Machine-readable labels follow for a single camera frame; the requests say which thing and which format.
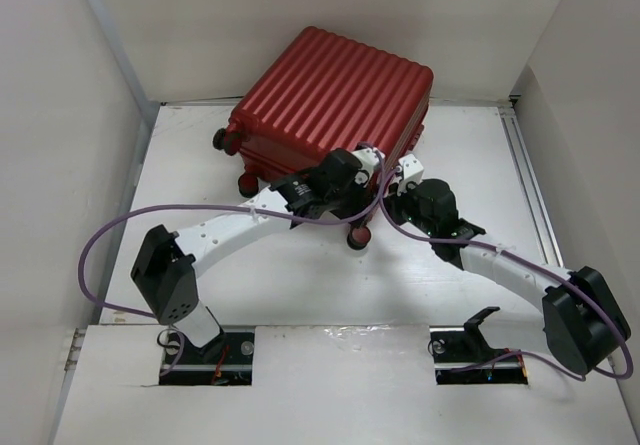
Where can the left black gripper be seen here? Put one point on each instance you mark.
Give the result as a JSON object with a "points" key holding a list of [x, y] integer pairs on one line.
{"points": [[362, 197]]}

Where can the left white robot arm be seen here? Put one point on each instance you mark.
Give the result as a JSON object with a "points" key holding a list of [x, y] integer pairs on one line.
{"points": [[168, 264]]}

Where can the right aluminium frame rail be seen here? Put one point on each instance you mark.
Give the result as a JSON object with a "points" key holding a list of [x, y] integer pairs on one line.
{"points": [[545, 236]]}

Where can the red suitcase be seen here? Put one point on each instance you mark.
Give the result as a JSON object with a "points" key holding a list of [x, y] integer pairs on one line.
{"points": [[324, 92]]}

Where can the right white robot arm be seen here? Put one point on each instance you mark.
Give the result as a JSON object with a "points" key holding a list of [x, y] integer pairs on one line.
{"points": [[583, 324]]}

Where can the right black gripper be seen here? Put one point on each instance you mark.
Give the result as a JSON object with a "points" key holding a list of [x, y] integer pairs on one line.
{"points": [[395, 200]]}

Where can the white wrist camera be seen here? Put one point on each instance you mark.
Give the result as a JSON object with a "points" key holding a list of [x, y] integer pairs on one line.
{"points": [[410, 173], [371, 161]]}

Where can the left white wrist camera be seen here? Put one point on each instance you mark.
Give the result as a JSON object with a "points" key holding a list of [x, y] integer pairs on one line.
{"points": [[371, 161]]}

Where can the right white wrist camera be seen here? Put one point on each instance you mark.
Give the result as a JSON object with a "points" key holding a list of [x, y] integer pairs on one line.
{"points": [[410, 173]]}

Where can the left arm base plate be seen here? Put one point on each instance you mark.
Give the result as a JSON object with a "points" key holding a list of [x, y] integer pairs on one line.
{"points": [[181, 365]]}

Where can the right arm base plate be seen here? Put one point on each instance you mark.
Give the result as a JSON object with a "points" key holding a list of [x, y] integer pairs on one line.
{"points": [[463, 356]]}

